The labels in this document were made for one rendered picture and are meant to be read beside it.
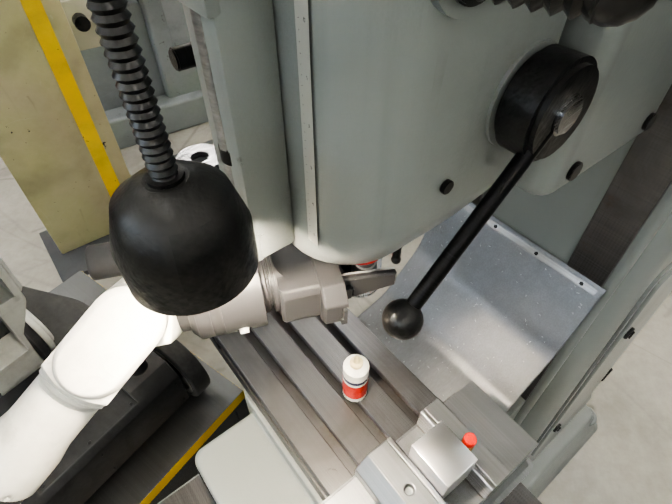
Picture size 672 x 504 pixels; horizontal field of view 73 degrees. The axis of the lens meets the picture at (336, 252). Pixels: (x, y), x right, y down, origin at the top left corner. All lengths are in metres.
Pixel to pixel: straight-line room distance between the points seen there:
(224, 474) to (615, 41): 0.79
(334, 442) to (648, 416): 1.50
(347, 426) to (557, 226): 0.46
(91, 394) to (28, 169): 1.84
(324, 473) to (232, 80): 0.59
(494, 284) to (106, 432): 0.89
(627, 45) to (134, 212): 0.33
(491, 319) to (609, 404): 1.20
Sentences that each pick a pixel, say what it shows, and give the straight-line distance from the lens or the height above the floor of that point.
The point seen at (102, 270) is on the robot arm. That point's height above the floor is 1.28.
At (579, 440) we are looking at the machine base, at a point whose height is 0.16.
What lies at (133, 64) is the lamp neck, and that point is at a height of 1.53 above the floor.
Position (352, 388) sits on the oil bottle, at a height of 0.95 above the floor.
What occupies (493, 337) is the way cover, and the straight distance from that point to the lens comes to 0.88.
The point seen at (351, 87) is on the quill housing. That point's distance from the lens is 0.25.
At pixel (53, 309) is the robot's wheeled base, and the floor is 0.57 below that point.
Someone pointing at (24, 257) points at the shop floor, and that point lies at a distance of 2.65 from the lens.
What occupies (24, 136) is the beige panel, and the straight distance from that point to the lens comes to 2.19.
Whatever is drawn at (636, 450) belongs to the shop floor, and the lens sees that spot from 2.00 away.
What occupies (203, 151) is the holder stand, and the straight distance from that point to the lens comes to 0.94.
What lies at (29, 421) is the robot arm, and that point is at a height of 1.20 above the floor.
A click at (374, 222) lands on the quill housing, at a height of 1.40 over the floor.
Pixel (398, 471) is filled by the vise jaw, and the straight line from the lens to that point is 0.63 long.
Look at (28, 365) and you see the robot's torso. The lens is 1.27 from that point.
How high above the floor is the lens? 1.60
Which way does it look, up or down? 46 degrees down
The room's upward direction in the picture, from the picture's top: straight up
